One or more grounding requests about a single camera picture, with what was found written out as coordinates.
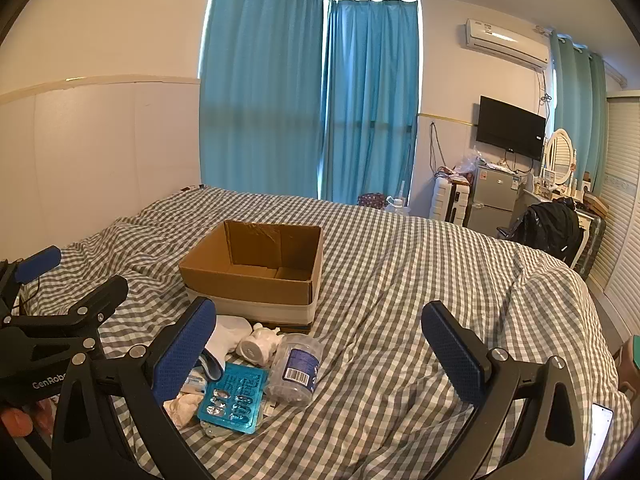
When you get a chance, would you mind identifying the blue pill blister pack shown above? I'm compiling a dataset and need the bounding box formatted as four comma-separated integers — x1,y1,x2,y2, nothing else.
196,362,269,433

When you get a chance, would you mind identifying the white oval mirror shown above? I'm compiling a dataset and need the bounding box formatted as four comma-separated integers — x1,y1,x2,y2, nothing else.
542,128,576,187

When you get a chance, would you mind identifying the silver small fridge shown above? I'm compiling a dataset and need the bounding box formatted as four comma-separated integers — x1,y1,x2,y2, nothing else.
462,164,524,239

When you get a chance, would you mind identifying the white louvred wardrobe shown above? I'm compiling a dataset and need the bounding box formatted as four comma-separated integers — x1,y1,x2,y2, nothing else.
580,90,640,337

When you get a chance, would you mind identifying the white smartphone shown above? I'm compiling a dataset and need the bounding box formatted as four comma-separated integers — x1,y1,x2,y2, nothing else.
582,402,615,480

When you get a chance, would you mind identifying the white tissue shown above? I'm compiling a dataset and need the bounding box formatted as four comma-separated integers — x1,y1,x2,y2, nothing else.
162,392,203,429

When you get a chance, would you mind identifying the white air conditioner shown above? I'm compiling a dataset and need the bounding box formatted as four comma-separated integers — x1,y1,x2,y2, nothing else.
465,18,550,72

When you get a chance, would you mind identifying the black backpack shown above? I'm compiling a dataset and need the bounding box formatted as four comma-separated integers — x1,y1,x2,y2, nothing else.
519,200,584,266

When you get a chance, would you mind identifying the white dressing table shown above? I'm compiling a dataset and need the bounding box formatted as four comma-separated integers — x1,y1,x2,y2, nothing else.
520,184,609,282

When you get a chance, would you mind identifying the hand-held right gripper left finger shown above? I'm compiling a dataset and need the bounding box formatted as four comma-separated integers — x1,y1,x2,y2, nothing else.
51,296,221,480

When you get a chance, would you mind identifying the person's left hand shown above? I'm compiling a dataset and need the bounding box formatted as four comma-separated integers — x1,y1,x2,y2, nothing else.
0,399,54,437

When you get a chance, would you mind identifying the pale teal curtain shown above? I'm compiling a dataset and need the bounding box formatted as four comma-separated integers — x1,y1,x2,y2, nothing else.
547,30,609,194

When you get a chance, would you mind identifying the small pale blue packet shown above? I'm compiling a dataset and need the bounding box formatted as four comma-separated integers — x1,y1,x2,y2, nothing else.
181,366,209,396

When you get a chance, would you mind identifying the wide blue curtain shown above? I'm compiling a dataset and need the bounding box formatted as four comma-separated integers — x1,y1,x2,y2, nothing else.
199,0,327,200

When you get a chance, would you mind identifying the white toy figurine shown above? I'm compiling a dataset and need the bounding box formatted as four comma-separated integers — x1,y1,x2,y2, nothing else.
236,324,281,366

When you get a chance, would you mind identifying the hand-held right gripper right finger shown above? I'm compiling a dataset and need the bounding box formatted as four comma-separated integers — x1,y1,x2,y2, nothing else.
421,301,587,480

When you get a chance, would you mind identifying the brown cardboard box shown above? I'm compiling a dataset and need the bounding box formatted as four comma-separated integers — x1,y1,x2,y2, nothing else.
178,220,324,335

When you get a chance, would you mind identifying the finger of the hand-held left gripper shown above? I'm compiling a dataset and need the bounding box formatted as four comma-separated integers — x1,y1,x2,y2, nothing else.
0,246,62,312
10,275,130,342

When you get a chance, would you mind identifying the dark green object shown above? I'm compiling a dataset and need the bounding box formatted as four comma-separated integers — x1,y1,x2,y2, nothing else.
620,332,640,397

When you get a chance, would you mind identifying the clear water jug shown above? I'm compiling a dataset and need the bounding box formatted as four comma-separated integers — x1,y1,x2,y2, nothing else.
384,180,409,214

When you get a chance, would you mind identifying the clear plastic bag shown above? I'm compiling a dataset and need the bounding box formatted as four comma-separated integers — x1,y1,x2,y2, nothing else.
454,147,484,177

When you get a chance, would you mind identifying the black flat television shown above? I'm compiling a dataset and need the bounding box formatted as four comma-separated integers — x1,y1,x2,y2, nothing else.
475,95,547,162

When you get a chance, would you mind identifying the white suitcase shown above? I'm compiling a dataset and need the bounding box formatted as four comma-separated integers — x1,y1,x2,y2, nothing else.
430,175,471,224

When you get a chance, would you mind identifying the narrow blue curtain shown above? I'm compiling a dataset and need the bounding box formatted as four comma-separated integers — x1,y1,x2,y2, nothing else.
320,0,420,206

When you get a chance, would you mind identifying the silver blister pack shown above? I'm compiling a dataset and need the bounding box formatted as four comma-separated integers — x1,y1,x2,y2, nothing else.
200,419,262,439

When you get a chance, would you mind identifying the black wall cable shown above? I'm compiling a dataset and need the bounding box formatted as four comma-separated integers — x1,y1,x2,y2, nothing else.
429,121,442,177

